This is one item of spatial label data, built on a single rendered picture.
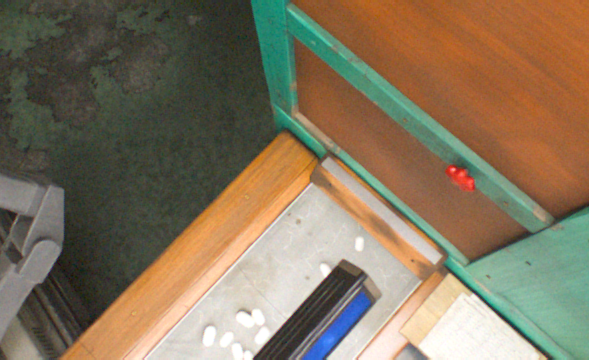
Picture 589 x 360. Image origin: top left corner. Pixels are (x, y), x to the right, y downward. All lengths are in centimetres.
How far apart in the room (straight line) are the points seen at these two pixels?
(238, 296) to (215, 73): 112
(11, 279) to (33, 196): 14
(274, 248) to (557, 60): 83
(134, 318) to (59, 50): 135
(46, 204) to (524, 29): 74
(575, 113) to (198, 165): 164
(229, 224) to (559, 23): 87
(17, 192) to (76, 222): 116
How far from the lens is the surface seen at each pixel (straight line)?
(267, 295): 123
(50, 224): 102
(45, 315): 175
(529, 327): 119
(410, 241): 113
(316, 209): 125
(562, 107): 58
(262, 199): 124
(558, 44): 52
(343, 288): 87
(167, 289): 124
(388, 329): 121
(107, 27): 237
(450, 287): 122
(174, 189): 208
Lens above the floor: 197
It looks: 75 degrees down
